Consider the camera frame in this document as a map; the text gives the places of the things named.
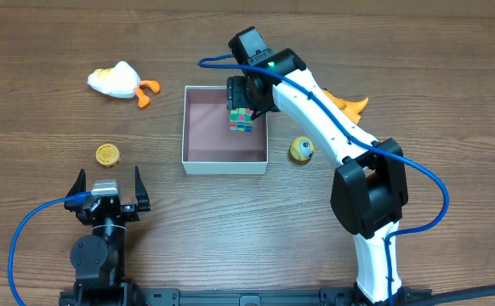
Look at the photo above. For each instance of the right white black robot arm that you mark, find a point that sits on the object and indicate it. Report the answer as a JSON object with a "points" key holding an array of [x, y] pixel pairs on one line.
{"points": [[369, 187]]}

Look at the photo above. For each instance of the colourful puzzle cube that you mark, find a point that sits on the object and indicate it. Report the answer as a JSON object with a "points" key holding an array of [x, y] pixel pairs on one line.
{"points": [[240, 120]]}

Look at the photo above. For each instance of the white plush duck toy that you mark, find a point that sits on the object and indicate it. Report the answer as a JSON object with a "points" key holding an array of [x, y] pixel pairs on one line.
{"points": [[122, 81]]}

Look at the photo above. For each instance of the white box pink interior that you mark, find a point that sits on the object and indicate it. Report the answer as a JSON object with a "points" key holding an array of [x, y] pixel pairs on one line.
{"points": [[210, 144]]}

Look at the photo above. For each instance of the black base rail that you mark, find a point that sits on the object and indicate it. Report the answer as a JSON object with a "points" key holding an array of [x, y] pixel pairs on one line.
{"points": [[132, 294]]}

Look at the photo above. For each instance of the orange dinosaur toy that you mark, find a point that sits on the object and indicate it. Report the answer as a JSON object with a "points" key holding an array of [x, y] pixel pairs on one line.
{"points": [[351, 109]]}

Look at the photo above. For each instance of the orange round fan toy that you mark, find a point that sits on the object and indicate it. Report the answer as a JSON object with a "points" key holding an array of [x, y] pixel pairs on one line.
{"points": [[107, 155]]}

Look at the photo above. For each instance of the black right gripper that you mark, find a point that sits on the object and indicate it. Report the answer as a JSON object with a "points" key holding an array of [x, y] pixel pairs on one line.
{"points": [[236, 99]]}

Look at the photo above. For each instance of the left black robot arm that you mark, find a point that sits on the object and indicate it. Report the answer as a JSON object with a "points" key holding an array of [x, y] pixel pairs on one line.
{"points": [[99, 258]]}

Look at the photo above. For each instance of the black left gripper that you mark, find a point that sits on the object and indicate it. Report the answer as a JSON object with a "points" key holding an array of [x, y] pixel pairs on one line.
{"points": [[127, 208]]}

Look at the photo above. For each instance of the yellow ball with grey eye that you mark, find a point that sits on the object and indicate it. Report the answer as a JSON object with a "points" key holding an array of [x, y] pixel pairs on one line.
{"points": [[302, 149]]}

